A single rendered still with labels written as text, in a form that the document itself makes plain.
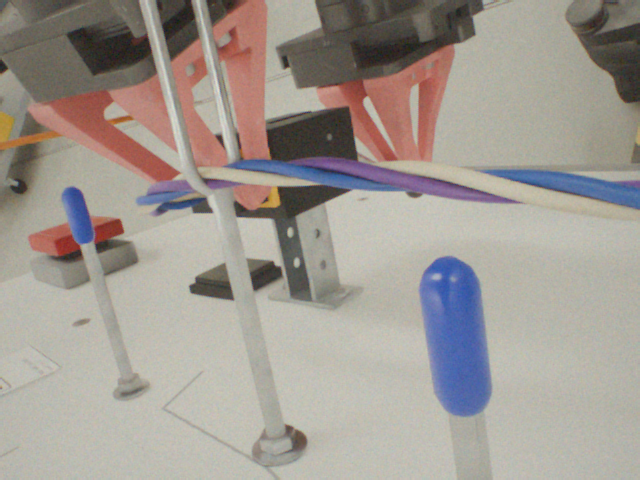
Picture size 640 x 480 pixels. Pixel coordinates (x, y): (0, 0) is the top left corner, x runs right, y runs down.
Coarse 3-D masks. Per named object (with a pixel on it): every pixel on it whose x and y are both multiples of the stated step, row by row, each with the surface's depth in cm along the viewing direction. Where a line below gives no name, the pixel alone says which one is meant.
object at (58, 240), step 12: (96, 216) 46; (60, 228) 44; (96, 228) 42; (108, 228) 43; (120, 228) 44; (36, 240) 43; (48, 240) 41; (60, 240) 41; (72, 240) 41; (96, 240) 42; (48, 252) 42; (60, 252) 41; (72, 252) 42
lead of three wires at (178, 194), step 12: (204, 168) 16; (180, 180) 17; (156, 192) 19; (168, 192) 18; (180, 192) 18; (192, 192) 18; (144, 204) 19; (156, 204) 19; (168, 204) 23; (180, 204) 24; (192, 204) 25; (156, 216) 23
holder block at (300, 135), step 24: (288, 120) 28; (312, 120) 28; (336, 120) 29; (240, 144) 27; (288, 144) 26; (312, 144) 28; (336, 144) 29; (288, 192) 27; (312, 192) 28; (336, 192) 29; (240, 216) 29; (264, 216) 28; (288, 216) 27
